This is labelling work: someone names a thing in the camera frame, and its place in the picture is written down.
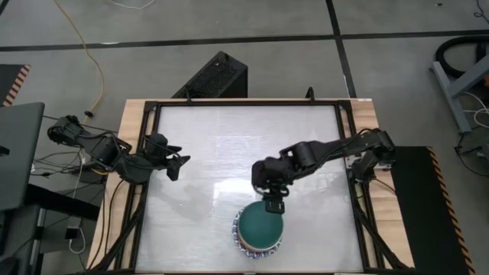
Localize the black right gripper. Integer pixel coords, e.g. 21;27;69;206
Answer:
251;156;296;198

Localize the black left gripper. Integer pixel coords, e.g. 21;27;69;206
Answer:
141;131;191;183

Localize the green plastic bowl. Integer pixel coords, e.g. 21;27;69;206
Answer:
237;200;284;250

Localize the black computer tower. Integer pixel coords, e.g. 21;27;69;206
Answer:
171;50;249;99

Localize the black support beam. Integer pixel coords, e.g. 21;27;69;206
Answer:
24;184;101;222

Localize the large black hazard-striped mat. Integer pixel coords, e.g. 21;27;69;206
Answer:
384;146;477;275

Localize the grey flat monitor panel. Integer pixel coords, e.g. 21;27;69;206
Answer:
0;102;46;212

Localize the small black hazard-striped mat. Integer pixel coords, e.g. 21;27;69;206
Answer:
0;63;31;108

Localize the grey metal stand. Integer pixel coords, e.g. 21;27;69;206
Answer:
430;53;489;134

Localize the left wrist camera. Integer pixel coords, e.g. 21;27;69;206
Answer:
152;147;173;167

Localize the black metal table frame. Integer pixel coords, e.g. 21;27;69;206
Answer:
86;86;412;275

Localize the yellow cable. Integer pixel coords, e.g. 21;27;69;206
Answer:
52;0;105;148

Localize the white floor cable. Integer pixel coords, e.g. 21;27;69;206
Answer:
106;0;157;11

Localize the black hose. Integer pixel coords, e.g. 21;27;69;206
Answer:
435;35;489;79

